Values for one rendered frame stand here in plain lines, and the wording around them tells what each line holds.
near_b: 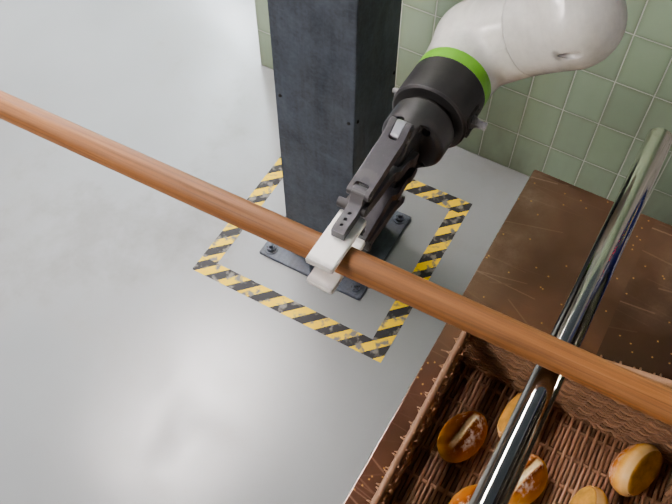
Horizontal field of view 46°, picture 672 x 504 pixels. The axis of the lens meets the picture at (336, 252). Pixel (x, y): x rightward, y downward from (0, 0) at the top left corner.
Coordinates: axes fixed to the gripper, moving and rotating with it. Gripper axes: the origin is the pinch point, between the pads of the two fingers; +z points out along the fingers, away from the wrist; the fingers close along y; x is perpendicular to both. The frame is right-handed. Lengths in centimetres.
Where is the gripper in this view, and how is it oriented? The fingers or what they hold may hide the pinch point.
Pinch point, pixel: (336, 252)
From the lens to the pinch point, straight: 78.7
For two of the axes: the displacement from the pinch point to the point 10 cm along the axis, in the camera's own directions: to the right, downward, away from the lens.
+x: -8.7, -4.1, 2.8
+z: -5.0, 7.2, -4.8
